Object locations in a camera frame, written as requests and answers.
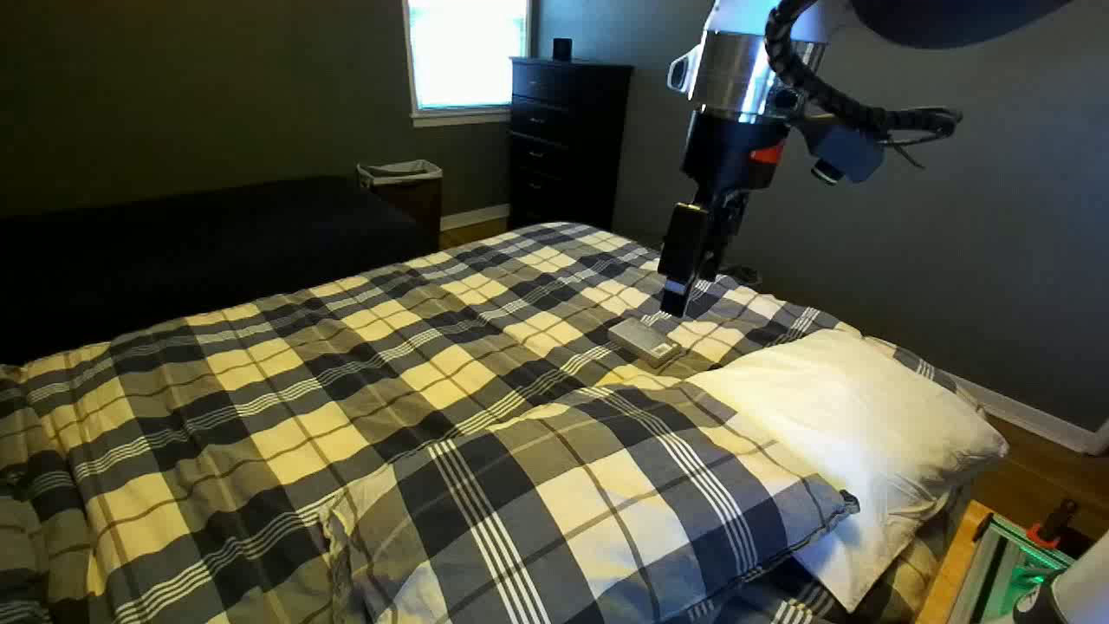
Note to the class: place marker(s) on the white object at corner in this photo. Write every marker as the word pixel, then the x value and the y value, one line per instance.
pixel 1084 589

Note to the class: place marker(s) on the bright window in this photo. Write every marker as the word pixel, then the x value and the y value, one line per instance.
pixel 463 56

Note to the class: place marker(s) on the black tall dresser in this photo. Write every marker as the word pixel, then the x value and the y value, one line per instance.
pixel 565 130

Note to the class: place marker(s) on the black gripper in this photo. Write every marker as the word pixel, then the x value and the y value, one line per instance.
pixel 729 159

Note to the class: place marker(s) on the blue grey wrist camera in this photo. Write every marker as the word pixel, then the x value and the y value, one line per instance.
pixel 841 150

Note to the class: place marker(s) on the checkered blue yellow pillow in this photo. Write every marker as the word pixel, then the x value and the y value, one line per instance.
pixel 633 505

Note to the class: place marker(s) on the small dark object on dresser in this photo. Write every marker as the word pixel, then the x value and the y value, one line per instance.
pixel 563 50

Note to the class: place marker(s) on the dark wooden nightstand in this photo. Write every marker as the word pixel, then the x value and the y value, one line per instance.
pixel 411 186

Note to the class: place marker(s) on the green frame device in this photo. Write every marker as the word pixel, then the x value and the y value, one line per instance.
pixel 1005 565

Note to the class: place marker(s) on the checkered plaid bedspread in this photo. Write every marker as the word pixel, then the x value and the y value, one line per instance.
pixel 186 471

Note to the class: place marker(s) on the white pillow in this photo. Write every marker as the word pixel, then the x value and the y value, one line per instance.
pixel 894 438

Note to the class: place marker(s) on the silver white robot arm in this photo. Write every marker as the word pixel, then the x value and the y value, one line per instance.
pixel 729 70

